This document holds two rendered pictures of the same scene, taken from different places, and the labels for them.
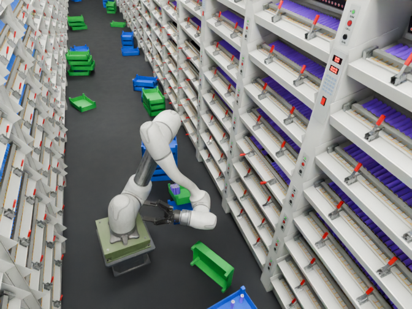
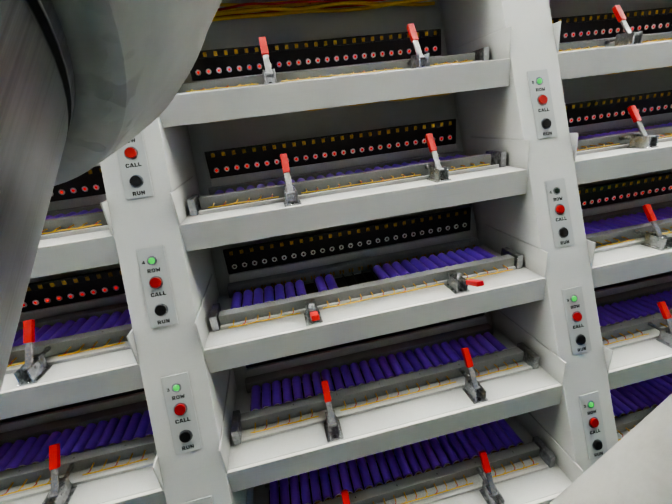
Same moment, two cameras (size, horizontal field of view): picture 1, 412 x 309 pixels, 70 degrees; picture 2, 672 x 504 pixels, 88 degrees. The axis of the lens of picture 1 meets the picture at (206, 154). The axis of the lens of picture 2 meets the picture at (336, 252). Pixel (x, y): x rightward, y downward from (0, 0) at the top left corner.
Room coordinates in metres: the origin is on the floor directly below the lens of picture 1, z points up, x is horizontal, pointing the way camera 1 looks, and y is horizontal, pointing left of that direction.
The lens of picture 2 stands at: (1.30, 0.27, 0.87)
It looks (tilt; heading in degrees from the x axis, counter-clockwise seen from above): 2 degrees down; 284
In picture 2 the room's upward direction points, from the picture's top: 10 degrees counter-clockwise
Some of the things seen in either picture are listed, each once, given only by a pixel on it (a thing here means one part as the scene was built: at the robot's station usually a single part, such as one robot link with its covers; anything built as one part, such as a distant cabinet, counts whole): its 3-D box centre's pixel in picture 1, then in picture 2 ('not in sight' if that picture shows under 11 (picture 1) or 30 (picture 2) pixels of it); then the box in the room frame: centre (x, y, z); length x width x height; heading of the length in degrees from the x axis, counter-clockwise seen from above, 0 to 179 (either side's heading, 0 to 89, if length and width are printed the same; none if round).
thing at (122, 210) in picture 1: (122, 211); not in sight; (1.22, 0.49, 0.45); 0.18 x 0.16 x 0.22; 167
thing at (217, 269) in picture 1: (211, 266); not in sight; (1.10, -0.08, 0.10); 0.30 x 0.08 x 0.20; 51
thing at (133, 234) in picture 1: (123, 229); not in sight; (1.18, 0.49, 0.31); 0.22 x 0.18 x 0.06; 21
